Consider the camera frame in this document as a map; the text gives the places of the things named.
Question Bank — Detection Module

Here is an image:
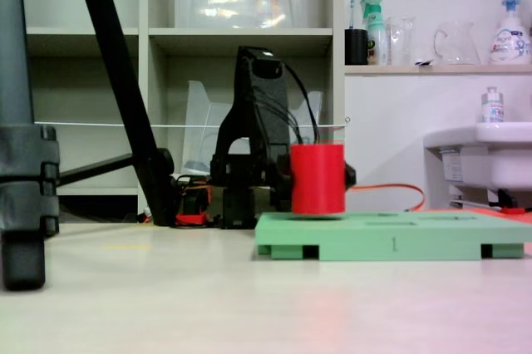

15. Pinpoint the grey tripod leg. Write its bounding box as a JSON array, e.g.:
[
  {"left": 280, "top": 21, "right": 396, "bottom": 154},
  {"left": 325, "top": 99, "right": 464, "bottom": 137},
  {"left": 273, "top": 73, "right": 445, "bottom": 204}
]
[{"left": 0, "top": 0, "right": 61, "bottom": 292}]

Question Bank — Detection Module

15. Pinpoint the clear plastic cup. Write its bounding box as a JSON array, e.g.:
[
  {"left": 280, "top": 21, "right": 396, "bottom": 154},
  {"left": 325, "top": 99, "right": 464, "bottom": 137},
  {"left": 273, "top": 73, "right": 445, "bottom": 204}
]
[{"left": 387, "top": 16, "right": 417, "bottom": 66}]

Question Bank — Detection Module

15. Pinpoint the red cylinder block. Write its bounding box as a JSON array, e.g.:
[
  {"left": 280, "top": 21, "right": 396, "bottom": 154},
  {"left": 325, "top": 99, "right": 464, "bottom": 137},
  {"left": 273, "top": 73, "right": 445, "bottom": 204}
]
[{"left": 288, "top": 142, "right": 347, "bottom": 217}]

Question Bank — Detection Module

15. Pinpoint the black arm wire bundle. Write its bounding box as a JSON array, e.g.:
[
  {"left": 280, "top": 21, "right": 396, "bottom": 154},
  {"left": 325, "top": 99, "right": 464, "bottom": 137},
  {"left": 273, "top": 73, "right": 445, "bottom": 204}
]
[{"left": 282, "top": 61, "right": 321, "bottom": 145}]

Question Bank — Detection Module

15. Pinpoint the black tripod leg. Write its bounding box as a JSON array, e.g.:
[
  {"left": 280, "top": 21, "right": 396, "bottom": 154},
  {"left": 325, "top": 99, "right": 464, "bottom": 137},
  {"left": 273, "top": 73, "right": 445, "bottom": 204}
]
[{"left": 70, "top": 0, "right": 175, "bottom": 227}]

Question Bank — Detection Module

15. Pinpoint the black table clamp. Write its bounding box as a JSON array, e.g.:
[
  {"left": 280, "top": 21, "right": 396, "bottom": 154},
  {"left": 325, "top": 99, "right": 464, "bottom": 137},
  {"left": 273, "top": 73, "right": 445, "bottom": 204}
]
[{"left": 176, "top": 175, "right": 212, "bottom": 216}]

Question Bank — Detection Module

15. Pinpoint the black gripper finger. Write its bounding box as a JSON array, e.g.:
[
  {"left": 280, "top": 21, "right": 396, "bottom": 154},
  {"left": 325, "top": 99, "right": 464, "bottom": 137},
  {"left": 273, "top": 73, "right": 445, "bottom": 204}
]
[
  {"left": 342, "top": 162, "right": 358, "bottom": 189},
  {"left": 276, "top": 151, "right": 294, "bottom": 184}
]

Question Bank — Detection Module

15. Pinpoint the white sink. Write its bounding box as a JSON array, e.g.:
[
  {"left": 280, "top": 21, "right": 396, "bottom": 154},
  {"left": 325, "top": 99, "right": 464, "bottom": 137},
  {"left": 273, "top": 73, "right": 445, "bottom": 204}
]
[{"left": 422, "top": 121, "right": 532, "bottom": 209}]

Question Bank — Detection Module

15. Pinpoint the small clear sanitizer bottle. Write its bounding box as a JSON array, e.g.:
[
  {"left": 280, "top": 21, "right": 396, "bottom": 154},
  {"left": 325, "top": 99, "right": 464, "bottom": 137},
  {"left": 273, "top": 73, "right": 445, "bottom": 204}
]
[{"left": 480, "top": 86, "right": 506, "bottom": 124}]

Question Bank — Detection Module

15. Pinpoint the white foam soap bottle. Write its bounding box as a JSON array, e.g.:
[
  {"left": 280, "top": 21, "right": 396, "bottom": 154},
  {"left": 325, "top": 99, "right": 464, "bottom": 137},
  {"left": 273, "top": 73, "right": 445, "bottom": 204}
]
[{"left": 488, "top": 0, "right": 532, "bottom": 66}]

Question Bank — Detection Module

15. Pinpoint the green shape sorter board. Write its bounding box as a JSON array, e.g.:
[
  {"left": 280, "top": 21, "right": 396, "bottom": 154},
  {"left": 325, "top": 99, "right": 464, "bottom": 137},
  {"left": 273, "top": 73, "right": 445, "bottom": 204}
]
[{"left": 254, "top": 210, "right": 532, "bottom": 263}]

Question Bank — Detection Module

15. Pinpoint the green spray bottle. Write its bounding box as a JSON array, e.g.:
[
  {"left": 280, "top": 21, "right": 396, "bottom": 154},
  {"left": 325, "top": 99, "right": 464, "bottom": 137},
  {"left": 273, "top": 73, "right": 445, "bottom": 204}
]
[{"left": 359, "top": 0, "right": 388, "bottom": 66}]

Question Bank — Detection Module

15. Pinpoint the clear plastic file tray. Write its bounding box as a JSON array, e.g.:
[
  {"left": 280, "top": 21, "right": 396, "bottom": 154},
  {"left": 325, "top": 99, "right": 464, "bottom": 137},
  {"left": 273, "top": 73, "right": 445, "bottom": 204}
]
[{"left": 181, "top": 79, "right": 324, "bottom": 177}]

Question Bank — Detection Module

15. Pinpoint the black tripod brace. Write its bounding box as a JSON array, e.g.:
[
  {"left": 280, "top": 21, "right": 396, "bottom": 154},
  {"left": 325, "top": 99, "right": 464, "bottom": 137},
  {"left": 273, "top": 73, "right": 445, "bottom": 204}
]
[{"left": 57, "top": 153, "right": 135, "bottom": 188}]

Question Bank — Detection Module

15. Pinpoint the white cord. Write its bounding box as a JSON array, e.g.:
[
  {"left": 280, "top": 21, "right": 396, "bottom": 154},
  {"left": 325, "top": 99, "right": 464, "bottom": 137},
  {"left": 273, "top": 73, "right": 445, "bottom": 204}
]
[{"left": 32, "top": 116, "right": 352, "bottom": 130}]

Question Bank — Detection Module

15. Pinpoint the red base clamp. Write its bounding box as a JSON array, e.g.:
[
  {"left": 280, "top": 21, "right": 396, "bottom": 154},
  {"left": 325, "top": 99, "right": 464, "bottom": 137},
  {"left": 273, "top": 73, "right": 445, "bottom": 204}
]
[{"left": 175, "top": 210, "right": 211, "bottom": 228}]

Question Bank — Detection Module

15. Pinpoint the black cup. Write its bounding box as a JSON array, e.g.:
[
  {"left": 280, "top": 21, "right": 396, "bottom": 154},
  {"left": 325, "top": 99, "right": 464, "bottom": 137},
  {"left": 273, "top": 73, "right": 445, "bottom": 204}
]
[{"left": 344, "top": 28, "right": 370, "bottom": 66}]

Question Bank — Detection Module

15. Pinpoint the clear glass pitcher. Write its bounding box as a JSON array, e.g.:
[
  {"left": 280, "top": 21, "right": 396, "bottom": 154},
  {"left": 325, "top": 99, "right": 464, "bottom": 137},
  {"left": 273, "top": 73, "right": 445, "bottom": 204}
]
[{"left": 433, "top": 21, "right": 482, "bottom": 66}]

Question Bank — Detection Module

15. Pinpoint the orange flat cable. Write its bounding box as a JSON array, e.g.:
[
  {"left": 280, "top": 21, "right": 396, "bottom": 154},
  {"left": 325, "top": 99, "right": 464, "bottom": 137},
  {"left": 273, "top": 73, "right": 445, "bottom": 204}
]
[{"left": 346, "top": 182, "right": 426, "bottom": 213}]

